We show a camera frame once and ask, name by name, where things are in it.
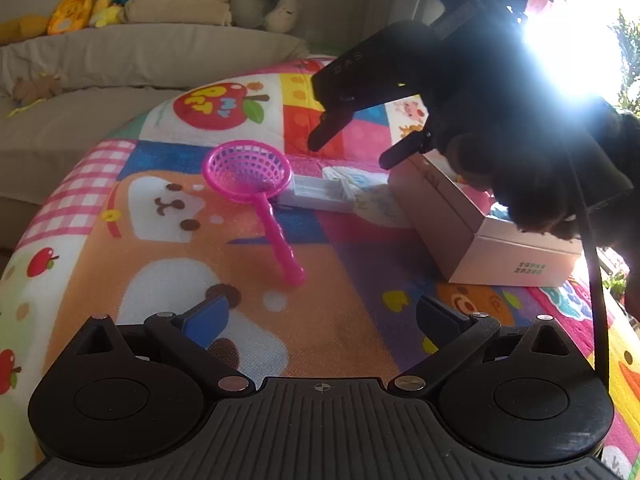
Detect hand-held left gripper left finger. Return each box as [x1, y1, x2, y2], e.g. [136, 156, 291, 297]
[75, 293, 254, 395]

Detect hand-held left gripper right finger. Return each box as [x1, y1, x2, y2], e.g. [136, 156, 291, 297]
[390, 294, 569, 395]

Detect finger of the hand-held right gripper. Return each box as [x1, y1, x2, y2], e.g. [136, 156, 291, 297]
[378, 130, 434, 171]
[306, 105, 357, 153]

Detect pink cardboard box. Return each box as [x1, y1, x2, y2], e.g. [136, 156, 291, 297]
[388, 152, 587, 289]

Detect person's right forearm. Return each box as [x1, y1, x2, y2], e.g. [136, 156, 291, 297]
[584, 109, 640, 322]

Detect person's right hand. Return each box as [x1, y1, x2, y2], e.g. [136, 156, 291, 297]
[445, 131, 586, 242]

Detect clear printed plastic bag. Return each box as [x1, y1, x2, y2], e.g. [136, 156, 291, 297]
[321, 164, 413, 229]

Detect white plastic case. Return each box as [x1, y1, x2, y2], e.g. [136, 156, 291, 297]
[276, 175, 357, 214]

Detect pink toy strainer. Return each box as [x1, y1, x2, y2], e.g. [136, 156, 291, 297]
[201, 140, 306, 288]

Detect colourful printed play mat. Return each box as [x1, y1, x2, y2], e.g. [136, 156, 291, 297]
[0, 54, 640, 480]

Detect grey neck pillow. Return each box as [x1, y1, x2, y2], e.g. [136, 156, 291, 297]
[229, 0, 302, 34]

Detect green palm plant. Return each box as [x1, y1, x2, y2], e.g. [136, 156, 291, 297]
[606, 9, 640, 117]

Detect potted flowers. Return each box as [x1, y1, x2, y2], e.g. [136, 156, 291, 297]
[601, 269, 629, 303]

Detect beige sofa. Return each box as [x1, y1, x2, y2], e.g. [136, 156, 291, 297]
[0, 0, 416, 253]

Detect yellow duck plush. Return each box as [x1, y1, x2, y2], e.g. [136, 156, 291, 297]
[89, 0, 127, 29]

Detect yellow orange plush cushion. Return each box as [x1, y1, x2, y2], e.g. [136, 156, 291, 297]
[47, 0, 94, 36]

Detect small brown plush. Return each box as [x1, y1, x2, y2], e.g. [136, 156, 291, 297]
[11, 72, 64, 107]

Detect long yellow plush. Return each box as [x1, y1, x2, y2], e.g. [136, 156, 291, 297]
[0, 14, 51, 46]

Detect black cable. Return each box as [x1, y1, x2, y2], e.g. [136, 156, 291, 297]
[562, 144, 612, 394]

